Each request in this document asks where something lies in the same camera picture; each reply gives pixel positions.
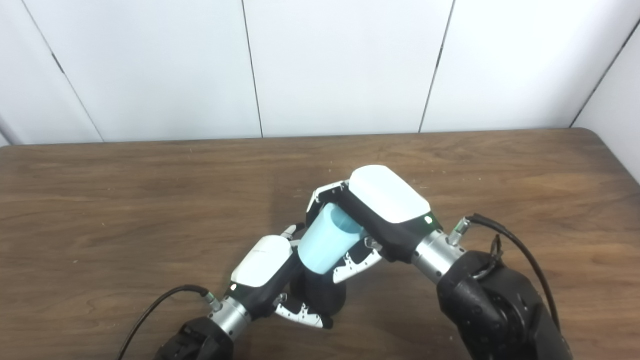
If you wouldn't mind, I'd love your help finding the black and white left hand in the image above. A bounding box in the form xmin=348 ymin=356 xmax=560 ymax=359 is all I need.
xmin=227 ymin=223 xmax=335 ymax=330

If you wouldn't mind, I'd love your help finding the light blue cup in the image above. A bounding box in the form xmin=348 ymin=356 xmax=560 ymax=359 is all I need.
xmin=297 ymin=203 xmax=366 ymax=276

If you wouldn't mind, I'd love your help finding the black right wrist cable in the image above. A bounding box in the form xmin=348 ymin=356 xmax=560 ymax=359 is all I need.
xmin=447 ymin=213 xmax=562 ymax=331

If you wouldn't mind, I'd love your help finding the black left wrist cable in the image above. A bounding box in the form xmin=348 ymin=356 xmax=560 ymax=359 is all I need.
xmin=117 ymin=285 xmax=223 ymax=360

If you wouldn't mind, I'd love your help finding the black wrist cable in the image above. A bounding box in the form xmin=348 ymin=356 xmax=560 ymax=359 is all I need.
xmin=117 ymin=285 xmax=223 ymax=360
xmin=447 ymin=213 xmax=562 ymax=331

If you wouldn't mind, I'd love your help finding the black nozzle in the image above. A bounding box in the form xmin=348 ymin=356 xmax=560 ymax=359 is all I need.
xmin=290 ymin=265 xmax=347 ymax=318

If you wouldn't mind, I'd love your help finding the black and white right hand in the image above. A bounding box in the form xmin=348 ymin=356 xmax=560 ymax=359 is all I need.
xmin=305 ymin=165 xmax=445 ymax=285

